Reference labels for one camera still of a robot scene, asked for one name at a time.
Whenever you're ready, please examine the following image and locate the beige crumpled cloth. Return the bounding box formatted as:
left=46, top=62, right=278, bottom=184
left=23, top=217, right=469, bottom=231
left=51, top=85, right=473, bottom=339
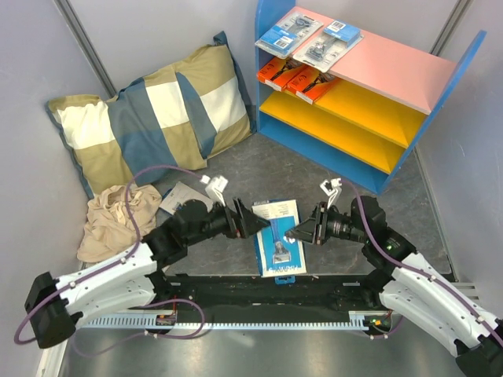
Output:
left=77, top=185, right=161, bottom=263

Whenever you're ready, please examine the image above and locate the white blue razor box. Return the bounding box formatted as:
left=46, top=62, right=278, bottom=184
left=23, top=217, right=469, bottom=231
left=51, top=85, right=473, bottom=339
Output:
left=160, top=181, right=213, bottom=215

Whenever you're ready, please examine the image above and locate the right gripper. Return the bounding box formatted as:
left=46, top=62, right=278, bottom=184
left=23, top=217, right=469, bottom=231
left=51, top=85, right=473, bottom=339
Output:
left=285, top=201, right=368, bottom=245

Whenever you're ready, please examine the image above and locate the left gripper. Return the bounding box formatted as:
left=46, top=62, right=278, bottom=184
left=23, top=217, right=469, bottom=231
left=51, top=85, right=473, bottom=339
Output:
left=185, top=197, right=270, bottom=247

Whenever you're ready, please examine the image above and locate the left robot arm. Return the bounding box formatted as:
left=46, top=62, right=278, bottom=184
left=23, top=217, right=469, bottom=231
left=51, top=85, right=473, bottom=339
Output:
left=23, top=199, right=270, bottom=350

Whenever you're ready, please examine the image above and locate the slotted cable duct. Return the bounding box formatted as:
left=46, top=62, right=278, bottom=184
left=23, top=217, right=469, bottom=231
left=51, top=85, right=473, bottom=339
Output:
left=83, top=310, right=369, bottom=331

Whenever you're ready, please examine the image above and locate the blue shelf with coloured boards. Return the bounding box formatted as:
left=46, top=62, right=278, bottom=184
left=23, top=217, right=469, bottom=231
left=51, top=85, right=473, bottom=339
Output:
left=255, top=0, right=488, bottom=196

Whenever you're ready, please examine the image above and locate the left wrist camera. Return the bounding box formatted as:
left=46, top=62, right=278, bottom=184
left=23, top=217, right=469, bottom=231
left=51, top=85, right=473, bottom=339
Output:
left=200, top=174, right=229, bottom=206

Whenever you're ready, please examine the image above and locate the small orange razor box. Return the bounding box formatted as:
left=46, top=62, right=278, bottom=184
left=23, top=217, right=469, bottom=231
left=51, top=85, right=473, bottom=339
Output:
left=286, top=66, right=340, bottom=104

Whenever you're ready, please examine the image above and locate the clear blister razor pack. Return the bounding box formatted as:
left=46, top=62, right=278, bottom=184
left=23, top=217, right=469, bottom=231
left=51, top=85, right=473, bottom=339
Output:
left=293, top=20, right=364, bottom=73
left=255, top=11, right=324, bottom=59

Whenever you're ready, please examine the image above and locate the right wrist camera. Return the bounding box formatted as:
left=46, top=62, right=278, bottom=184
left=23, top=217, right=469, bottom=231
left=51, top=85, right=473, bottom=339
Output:
left=319, top=178, right=342, bottom=208

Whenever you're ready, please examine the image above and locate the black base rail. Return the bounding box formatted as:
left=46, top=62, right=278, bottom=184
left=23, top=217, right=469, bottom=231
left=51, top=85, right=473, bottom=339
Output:
left=149, top=272, right=389, bottom=322

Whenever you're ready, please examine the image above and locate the orange Gillette Fusion5 box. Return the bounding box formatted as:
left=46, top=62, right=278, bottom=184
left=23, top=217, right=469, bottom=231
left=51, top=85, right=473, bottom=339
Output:
left=257, top=57, right=307, bottom=92

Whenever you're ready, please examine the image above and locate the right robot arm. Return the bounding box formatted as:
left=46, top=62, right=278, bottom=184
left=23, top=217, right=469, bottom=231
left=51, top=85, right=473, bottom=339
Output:
left=285, top=196, right=502, bottom=376

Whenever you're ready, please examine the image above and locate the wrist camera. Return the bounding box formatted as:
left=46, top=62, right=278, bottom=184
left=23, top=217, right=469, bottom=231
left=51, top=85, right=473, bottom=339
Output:
left=200, top=174, right=229, bottom=206
left=319, top=178, right=342, bottom=208

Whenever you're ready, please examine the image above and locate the checked beige blue pillow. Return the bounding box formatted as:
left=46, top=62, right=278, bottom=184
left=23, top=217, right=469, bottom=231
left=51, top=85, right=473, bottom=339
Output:
left=45, top=32, right=256, bottom=198

